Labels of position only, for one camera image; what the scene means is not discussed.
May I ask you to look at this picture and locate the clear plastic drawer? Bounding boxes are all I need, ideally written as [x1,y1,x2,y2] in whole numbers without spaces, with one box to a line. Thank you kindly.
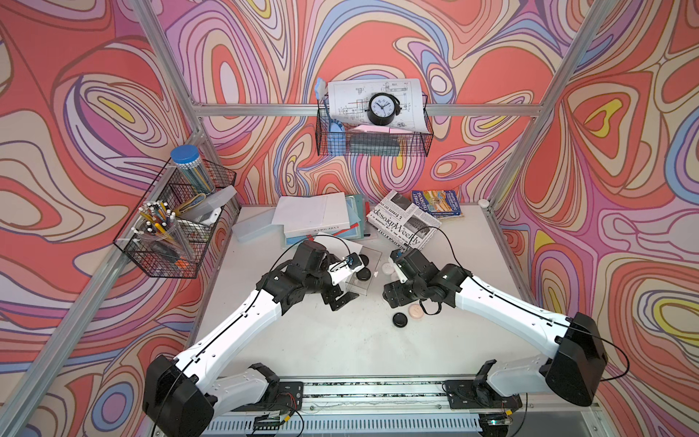
[346,247,382,296]

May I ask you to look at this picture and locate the white drawer cabinet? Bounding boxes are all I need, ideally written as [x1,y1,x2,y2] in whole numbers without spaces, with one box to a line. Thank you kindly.
[313,234,362,260]

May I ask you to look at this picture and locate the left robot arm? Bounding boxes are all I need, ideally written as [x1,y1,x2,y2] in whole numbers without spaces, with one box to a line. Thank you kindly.
[142,240,369,436]

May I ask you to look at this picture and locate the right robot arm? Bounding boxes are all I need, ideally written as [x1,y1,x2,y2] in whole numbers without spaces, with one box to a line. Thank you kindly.
[382,249,608,407]

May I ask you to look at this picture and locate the pink earphone case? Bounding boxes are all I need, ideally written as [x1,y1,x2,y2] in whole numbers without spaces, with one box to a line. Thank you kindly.
[408,304,425,320]

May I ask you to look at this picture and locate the white book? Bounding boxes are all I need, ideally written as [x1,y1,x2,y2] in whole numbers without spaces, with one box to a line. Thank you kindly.
[272,193,350,238]

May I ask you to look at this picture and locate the folded newspaper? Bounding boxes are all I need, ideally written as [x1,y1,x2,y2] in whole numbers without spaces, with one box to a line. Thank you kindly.
[367,190,442,249]

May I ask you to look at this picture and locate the translucent plastic box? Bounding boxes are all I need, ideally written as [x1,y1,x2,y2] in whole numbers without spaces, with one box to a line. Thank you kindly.
[232,207,282,243]

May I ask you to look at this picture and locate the blue magazine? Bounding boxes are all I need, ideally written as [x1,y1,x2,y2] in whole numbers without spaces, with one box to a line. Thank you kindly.
[411,190,462,219]

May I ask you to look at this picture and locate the stack of folders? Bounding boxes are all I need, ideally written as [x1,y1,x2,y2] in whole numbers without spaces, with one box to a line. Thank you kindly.
[284,193,365,245]

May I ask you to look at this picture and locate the white stapler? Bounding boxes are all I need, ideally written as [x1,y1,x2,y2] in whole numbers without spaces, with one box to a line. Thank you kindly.
[180,186,237,223]

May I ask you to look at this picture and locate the blue lid pencil jar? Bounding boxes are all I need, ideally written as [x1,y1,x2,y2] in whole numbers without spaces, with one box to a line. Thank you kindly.
[170,145,215,195]

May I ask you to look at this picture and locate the black alarm clock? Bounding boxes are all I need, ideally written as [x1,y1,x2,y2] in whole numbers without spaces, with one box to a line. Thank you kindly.
[366,92,402,127]

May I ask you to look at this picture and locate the white drawing paper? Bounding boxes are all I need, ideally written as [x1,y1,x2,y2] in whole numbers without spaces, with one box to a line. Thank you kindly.
[328,78,429,134]

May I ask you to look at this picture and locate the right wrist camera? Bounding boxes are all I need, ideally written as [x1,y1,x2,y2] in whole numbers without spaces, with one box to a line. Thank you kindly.
[390,249,408,283]

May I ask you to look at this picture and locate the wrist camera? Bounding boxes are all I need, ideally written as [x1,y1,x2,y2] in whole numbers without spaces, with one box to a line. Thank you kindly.
[390,249,408,283]
[328,252,365,286]

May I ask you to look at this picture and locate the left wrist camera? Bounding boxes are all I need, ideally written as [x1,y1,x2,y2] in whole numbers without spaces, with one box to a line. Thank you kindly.
[328,252,365,286]

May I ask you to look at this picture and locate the black wire wall basket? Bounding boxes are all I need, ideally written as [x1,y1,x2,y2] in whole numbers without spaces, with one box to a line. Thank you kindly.
[315,94,433,158]

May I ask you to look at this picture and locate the black wire side basket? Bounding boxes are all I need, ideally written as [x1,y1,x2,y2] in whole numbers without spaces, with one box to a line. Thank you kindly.
[113,163,226,279]

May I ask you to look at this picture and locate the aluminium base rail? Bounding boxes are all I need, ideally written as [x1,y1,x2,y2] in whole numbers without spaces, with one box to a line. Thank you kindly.
[135,374,613,437]

